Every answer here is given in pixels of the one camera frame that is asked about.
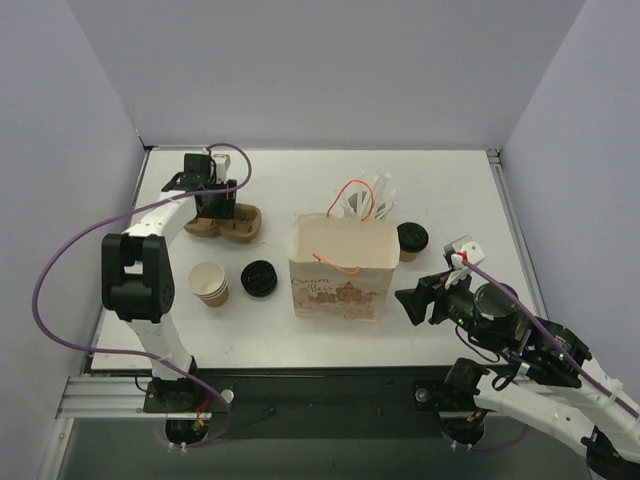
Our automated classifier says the brown cardboard cup carrier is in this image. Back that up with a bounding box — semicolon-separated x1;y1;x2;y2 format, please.
184;203;262;244

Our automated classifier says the black cup lid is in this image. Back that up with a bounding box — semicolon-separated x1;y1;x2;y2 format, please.
397;222;429;253

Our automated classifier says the stack of brown paper cups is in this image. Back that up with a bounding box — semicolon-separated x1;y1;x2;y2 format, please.
187;262;229;308

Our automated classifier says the paper takeout bag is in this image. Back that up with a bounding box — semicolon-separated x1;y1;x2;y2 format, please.
284;178;401;325

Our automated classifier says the single brown paper cup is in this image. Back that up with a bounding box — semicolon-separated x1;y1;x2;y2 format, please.
399;249;420;263

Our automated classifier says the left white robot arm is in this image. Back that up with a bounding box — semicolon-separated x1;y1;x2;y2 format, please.
101;152;238;411

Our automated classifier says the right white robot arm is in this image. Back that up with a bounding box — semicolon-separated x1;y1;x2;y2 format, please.
395;271;639;479

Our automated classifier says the stack of black lids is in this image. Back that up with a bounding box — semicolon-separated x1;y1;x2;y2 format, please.
240;260;278;298

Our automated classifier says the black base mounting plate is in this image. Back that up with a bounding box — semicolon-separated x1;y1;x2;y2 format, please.
143;366;486;445

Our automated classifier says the white straw holder cup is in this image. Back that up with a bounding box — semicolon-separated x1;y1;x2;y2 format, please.
339;193;396;220

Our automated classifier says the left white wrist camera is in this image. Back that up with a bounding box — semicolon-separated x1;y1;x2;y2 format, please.
210;153;231;184

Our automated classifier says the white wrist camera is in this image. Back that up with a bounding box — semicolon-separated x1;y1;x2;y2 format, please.
210;153;231;184
444;235;485;289

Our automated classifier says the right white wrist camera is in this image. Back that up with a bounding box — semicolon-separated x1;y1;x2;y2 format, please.
444;235;485;289

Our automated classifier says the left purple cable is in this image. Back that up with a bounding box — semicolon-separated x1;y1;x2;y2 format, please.
31;143;253;446

